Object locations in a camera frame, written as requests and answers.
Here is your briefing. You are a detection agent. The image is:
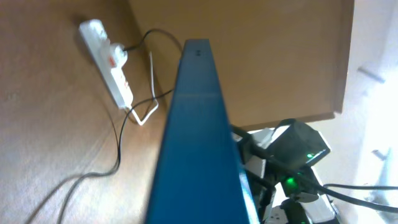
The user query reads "white power strip cord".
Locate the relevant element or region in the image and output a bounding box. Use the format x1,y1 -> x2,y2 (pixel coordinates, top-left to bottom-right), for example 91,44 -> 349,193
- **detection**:
129,51 -> 160,126

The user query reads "white power strip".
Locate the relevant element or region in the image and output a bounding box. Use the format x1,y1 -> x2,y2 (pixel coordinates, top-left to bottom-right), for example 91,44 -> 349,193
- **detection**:
79,19 -> 134,109

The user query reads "white charger plug adapter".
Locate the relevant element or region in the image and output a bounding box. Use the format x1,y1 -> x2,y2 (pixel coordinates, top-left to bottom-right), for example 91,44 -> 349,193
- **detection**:
101,41 -> 127,68

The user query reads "black USB charger cable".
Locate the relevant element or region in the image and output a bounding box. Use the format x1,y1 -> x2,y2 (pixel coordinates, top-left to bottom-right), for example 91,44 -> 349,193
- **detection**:
24,28 -> 184,224

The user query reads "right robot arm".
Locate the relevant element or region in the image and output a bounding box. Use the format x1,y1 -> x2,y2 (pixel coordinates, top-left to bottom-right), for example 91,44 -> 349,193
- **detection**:
231,118 -> 341,223

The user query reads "blue Galaxy smartphone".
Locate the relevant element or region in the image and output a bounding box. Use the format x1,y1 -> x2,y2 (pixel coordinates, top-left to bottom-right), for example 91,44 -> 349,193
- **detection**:
145,39 -> 259,224

